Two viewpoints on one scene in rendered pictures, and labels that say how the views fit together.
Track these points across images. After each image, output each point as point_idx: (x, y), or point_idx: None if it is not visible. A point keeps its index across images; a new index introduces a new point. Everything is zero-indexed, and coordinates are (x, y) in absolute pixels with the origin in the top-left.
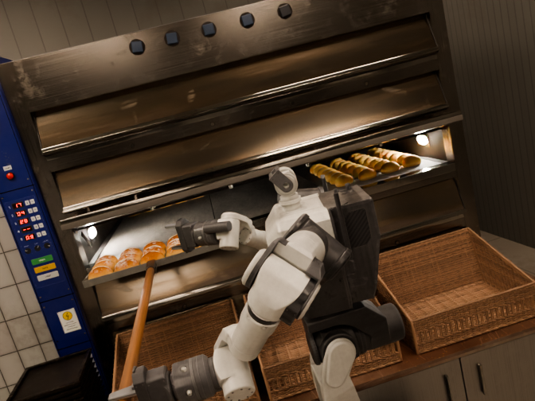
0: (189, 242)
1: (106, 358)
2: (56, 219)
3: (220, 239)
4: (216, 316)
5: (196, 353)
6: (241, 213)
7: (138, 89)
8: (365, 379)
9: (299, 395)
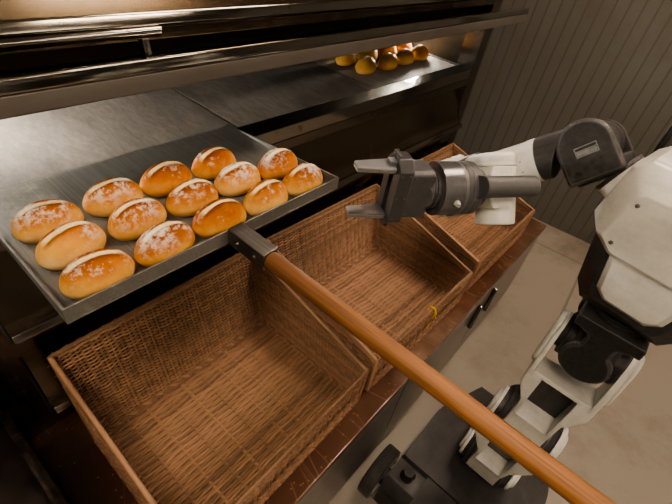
0: (414, 207)
1: (11, 401)
2: None
3: (498, 208)
4: (229, 277)
5: (201, 340)
6: (244, 97)
7: None
8: (444, 332)
9: (392, 371)
